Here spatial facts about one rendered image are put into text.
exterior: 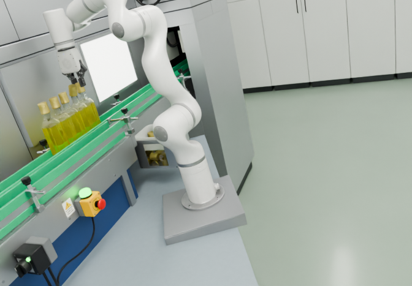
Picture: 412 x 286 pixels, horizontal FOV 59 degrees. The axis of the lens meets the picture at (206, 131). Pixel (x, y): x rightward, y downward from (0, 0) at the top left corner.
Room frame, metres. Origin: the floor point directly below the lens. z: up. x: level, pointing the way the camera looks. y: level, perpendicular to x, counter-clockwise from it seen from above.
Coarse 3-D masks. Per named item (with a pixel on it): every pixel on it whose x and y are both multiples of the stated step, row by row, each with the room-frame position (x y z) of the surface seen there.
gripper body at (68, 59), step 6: (72, 48) 1.61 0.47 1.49; (60, 54) 1.62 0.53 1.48; (66, 54) 1.61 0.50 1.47; (72, 54) 1.60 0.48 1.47; (78, 54) 1.63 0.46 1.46; (60, 60) 1.63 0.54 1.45; (66, 60) 1.61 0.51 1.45; (72, 60) 1.60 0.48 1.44; (78, 60) 1.61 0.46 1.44; (60, 66) 1.63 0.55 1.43; (66, 66) 1.62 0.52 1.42; (72, 66) 1.60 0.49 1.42; (78, 66) 1.60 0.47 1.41; (66, 72) 1.62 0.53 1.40; (72, 72) 1.61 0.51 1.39
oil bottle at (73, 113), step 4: (68, 108) 1.52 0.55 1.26; (72, 108) 1.53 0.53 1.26; (68, 112) 1.50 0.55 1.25; (72, 112) 1.51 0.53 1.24; (76, 112) 1.53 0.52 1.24; (72, 116) 1.50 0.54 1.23; (76, 116) 1.52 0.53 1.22; (72, 120) 1.50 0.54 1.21; (76, 120) 1.52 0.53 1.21; (80, 120) 1.54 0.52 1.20; (76, 124) 1.51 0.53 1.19; (80, 124) 1.53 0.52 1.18; (76, 128) 1.50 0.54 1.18; (80, 128) 1.52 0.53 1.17; (84, 128) 1.54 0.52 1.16; (76, 132) 1.50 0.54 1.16; (80, 132) 1.51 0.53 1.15; (84, 132) 1.53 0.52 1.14; (80, 136) 1.51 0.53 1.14
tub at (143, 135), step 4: (152, 124) 1.80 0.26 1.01; (144, 128) 1.78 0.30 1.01; (148, 128) 1.80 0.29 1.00; (152, 128) 1.80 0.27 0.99; (140, 132) 1.73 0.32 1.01; (144, 132) 1.76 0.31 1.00; (136, 136) 1.69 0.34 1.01; (140, 136) 1.72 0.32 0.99; (144, 136) 1.75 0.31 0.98; (136, 140) 1.67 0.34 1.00
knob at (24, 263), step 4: (20, 260) 0.92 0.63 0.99; (24, 260) 0.92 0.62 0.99; (20, 264) 0.91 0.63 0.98; (24, 264) 0.91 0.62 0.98; (28, 264) 0.92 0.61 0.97; (16, 268) 0.90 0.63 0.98; (20, 268) 0.91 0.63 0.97; (24, 268) 0.90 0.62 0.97; (28, 268) 0.91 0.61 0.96; (20, 272) 0.90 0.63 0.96; (24, 272) 0.91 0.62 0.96; (20, 276) 0.90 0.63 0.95
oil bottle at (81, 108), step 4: (76, 104) 1.57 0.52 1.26; (80, 104) 1.57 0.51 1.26; (84, 104) 1.59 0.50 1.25; (76, 108) 1.56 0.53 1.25; (80, 108) 1.56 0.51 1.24; (84, 108) 1.58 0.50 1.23; (80, 112) 1.55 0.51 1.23; (84, 112) 1.57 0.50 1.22; (88, 112) 1.59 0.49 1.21; (80, 116) 1.55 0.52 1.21; (84, 116) 1.56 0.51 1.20; (88, 116) 1.58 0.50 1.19; (84, 120) 1.55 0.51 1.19; (88, 120) 1.58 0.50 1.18; (84, 124) 1.55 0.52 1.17; (88, 124) 1.57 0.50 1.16; (92, 124) 1.59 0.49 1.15; (88, 128) 1.56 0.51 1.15; (92, 128) 1.58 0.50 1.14
